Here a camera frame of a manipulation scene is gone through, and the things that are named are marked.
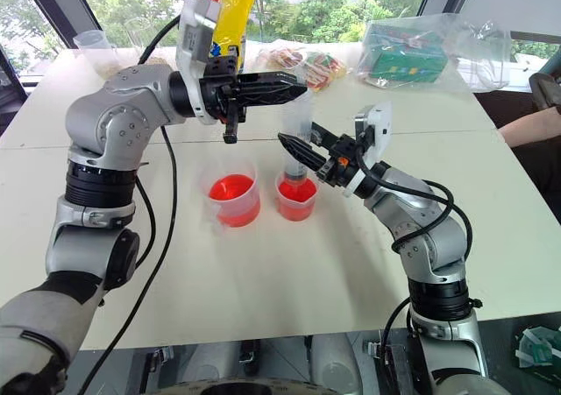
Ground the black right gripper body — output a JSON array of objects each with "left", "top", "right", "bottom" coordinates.
[{"left": 316, "top": 134, "right": 364, "bottom": 191}]

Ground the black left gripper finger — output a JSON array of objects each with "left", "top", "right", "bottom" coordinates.
[
  {"left": 221, "top": 86, "right": 247, "bottom": 145},
  {"left": 235, "top": 71, "right": 309, "bottom": 108}
]

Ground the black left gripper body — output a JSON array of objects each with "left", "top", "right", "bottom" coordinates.
[{"left": 198, "top": 54, "right": 247, "bottom": 124}]

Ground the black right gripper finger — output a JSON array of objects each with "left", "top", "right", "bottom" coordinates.
[
  {"left": 309, "top": 121, "right": 341, "bottom": 152},
  {"left": 277, "top": 132, "right": 329, "bottom": 176}
]

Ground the clear plastic syringe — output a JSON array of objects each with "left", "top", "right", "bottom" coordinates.
[{"left": 280, "top": 91, "right": 315, "bottom": 191}]

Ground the small clear cup red liquid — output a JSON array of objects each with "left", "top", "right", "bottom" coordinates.
[{"left": 274, "top": 173, "right": 319, "bottom": 222}]

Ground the large clear cup red liquid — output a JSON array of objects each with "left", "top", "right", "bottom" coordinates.
[{"left": 198, "top": 159, "right": 263, "bottom": 229}]

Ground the empty clear measuring cup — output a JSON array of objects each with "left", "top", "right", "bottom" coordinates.
[{"left": 72, "top": 29, "right": 123, "bottom": 80}]

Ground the clear bag of colourful snacks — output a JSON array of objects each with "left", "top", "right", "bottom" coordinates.
[{"left": 257, "top": 46, "right": 351, "bottom": 93}]

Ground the yellow snack bag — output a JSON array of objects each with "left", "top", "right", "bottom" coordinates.
[{"left": 195, "top": 0, "right": 265, "bottom": 73}]

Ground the clear bag with green box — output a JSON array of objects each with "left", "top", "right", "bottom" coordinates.
[{"left": 353, "top": 12, "right": 513, "bottom": 95}]

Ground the silver rounded robot body shell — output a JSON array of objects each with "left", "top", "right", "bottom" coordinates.
[{"left": 308, "top": 333, "right": 366, "bottom": 395}]

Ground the dark brown shoe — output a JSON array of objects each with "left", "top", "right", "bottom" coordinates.
[{"left": 527, "top": 72, "right": 561, "bottom": 112}]

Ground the green and white packet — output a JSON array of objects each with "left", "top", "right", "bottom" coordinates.
[{"left": 514, "top": 323, "right": 561, "bottom": 370}]

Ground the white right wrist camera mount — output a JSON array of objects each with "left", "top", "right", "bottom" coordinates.
[{"left": 343, "top": 101, "right": 393, "bottom": 198}]

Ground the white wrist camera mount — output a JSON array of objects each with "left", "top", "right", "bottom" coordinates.
[
  {"left": 174, "top": 0, "right": 221, "bottom": 125},
  {"left": 343, "top": 101, "right": 393, "bottom": 198}
]

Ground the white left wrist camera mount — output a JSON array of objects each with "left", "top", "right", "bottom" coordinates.
[{"left": 174, "top": 0, "right": 221, "bottom": 125}]

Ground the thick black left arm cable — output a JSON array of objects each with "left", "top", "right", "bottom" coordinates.
[{"left": 76, "top": 14, "right": 182, "bottom": 395}]

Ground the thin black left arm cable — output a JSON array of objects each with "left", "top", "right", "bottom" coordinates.
[{"left": 133, "top": 178, "right": 158, "bottom": 270}]

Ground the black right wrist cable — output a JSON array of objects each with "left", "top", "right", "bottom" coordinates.
[{"left": 354, "top": 144, "right": 475, "bottom": 255}]

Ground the black right elbow cable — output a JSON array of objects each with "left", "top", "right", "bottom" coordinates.
[{"left": 378, "top": 297, "right": 414, "bottom": 370}]

